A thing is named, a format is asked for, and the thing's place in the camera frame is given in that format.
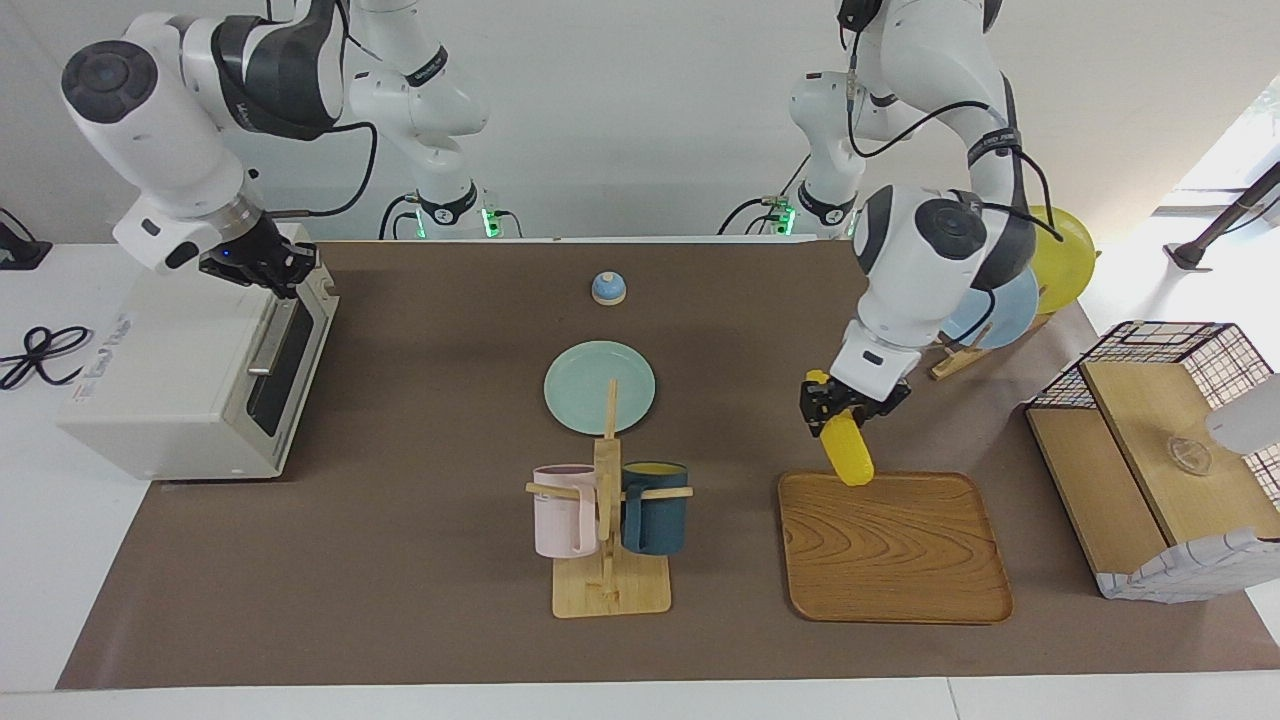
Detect brown table mat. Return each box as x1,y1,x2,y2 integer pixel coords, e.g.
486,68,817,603
57,240,1280,691

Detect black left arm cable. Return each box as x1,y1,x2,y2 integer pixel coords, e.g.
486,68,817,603
845,0,1063,346

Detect black stand leg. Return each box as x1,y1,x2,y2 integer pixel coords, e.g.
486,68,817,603
1165,160,1280,272

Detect light green plate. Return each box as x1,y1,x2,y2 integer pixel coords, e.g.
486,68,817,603
543,340,658,435

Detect yellow corn cob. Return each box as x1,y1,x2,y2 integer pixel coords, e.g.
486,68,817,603
806,370,876,488

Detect light blue plate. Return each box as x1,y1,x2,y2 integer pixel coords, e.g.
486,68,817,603
940,265,1041,351

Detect wooden mug tree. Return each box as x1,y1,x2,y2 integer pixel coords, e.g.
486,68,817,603
526,378,695,619

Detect white checkered cloth liner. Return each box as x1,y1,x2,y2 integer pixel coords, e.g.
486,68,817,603
1095,527,1280,604

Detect white rounded object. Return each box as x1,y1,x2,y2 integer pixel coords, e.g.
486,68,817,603
1204,373,1280,457

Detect black desk clamp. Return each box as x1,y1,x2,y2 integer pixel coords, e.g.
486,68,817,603
0,207,53,272

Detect wooden serving tray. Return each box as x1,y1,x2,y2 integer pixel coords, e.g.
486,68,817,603
777,471,1015,626

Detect wire shelf with wooden boards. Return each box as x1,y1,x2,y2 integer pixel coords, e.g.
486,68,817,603
1024,321,1280,604

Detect yellow plate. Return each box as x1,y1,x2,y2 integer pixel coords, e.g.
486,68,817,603
1028,206,1098,316

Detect dark blue mug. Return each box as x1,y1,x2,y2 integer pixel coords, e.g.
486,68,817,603
620,461,690,557

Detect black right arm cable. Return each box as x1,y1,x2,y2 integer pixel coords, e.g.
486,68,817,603
262,0,381,219

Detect small clear glass dish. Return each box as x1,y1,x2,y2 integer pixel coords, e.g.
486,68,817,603
1165,435,1214,476

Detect glass oven door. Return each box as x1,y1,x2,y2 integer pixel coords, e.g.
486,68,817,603
240,288,339,473

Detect wooden plate rack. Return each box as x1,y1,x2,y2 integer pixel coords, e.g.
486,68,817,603
928,312,1056,382

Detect pink mug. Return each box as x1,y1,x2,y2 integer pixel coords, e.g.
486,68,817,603
532,464,601,559

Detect black base power cable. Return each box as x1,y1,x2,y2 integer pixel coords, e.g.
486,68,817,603
378,193,421,241
717,150,813,237

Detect white toaster oven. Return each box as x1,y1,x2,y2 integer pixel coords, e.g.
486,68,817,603
57,223,341,483

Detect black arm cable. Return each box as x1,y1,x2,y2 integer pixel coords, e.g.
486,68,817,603
845,0,1063,346
262,0,381,219

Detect coiled black cable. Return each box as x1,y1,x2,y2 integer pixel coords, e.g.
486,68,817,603
0,325,94,391

